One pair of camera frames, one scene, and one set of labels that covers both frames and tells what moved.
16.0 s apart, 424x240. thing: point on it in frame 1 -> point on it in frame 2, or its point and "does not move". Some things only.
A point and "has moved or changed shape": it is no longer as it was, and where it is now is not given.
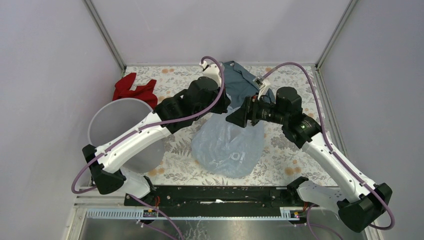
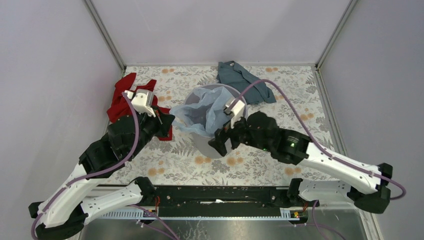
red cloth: x=122 y=90 does not move
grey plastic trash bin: x=110 y=117 -> x=192 y=98
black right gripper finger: x=239 y=116 -> x=218 y=144
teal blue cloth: x=241 y=85 does not move
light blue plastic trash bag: x=226 y=149 has moved or changed shape
